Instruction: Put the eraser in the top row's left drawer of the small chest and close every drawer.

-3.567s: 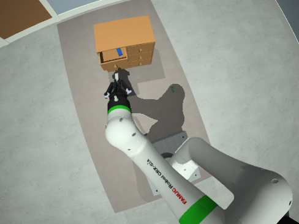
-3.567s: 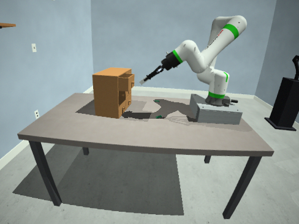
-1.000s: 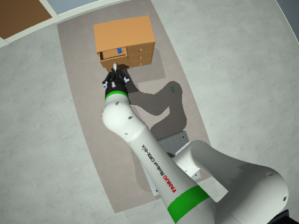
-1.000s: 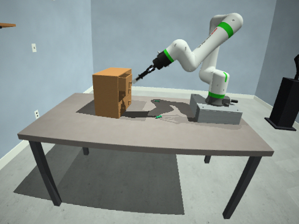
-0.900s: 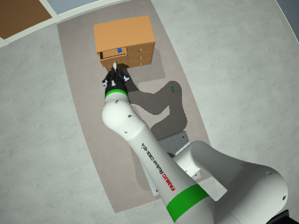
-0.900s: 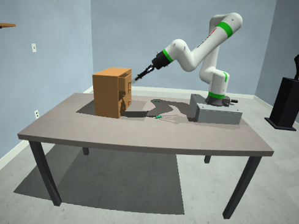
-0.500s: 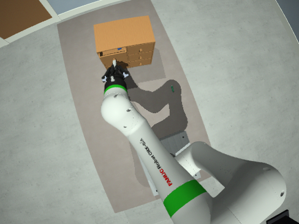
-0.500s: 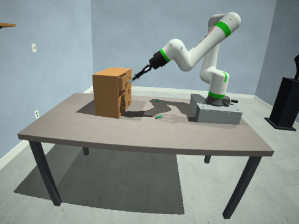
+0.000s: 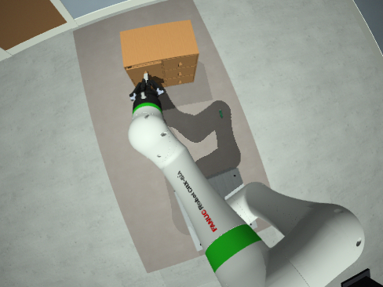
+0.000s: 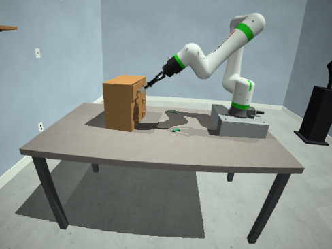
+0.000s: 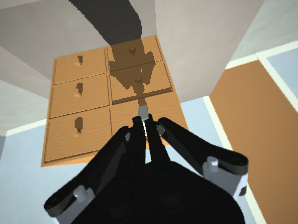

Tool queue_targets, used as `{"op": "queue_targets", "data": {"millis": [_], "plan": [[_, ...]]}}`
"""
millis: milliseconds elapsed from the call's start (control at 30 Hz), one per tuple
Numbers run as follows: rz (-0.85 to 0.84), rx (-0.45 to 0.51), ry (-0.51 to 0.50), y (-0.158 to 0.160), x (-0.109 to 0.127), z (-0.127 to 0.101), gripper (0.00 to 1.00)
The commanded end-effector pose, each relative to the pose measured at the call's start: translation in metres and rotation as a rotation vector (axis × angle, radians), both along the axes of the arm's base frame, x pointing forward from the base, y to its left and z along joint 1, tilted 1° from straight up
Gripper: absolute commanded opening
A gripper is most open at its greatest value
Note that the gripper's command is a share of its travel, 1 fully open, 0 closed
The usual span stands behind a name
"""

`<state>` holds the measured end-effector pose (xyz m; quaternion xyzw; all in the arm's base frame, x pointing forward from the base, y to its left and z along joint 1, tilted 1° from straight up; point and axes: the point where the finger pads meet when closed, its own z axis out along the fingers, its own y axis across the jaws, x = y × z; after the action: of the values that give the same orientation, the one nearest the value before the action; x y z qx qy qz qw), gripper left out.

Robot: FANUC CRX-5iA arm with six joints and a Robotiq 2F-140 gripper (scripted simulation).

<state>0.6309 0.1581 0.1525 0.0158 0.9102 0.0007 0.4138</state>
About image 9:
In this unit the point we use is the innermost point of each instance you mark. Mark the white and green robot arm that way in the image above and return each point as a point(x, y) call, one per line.
point(322, 239)

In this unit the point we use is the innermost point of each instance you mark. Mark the small wooden chest of drawers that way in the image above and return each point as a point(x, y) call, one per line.
point(158, 42)

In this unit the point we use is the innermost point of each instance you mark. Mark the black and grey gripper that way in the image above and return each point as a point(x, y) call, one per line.
point(141, 88)

